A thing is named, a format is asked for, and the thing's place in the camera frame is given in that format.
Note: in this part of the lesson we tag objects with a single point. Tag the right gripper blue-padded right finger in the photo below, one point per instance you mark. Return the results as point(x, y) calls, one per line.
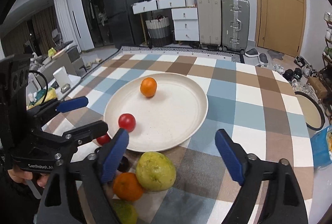
point(284, 201)

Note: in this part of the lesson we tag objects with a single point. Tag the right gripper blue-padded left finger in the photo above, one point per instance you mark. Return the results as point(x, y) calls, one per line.
point(60, 201)

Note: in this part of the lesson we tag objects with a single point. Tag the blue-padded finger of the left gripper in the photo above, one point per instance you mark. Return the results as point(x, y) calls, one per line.
point(72, 104)
point(87, 133)

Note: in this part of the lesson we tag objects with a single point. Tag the red tomato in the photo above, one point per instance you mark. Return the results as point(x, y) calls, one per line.
point(127, 121)
point(103, 139)

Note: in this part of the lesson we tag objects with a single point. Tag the orange tangerine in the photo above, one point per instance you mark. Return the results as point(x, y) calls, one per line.
point(148, 87)
point(126, 187)

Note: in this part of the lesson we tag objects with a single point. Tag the large yellow-green guava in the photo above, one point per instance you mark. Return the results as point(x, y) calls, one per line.
point(155, 172)

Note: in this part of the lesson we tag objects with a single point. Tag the person's left hand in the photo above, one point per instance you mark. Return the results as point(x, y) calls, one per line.
point(20, 176)

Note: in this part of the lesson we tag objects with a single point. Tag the dark purple plum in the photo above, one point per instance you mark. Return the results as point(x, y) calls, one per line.
point(123, 165)

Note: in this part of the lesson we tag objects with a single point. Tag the checkered tablecloth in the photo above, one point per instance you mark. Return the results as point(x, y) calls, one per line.
point(256, 106)

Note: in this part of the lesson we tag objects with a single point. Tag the woven laundry basket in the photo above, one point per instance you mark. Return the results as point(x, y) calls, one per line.
point(159, 31)

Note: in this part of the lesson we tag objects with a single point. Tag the black refrigerator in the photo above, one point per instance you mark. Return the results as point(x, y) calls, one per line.
point(124, 25)

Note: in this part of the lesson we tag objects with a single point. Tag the white drawer desk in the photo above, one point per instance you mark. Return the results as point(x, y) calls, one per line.
point(184, 15)

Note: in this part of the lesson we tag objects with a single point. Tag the beige suitcase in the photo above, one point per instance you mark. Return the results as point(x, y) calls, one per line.
point(210, 22)

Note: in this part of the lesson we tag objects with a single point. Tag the silver grey suitcase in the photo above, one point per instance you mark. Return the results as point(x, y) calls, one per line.
point(235, 25)

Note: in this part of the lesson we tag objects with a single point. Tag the wooden door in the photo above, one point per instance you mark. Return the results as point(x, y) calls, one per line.
point(280, 25)

